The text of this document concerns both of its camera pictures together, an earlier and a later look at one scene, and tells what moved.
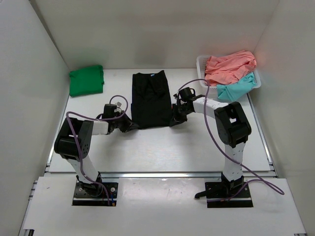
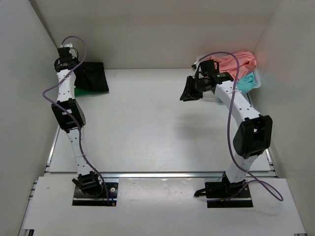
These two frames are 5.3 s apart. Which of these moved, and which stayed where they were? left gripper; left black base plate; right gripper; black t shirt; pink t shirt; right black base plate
Moved: left gripper; right gripper; black t shirt
Stayed: right black base plate; left black base plate; pink t shirt
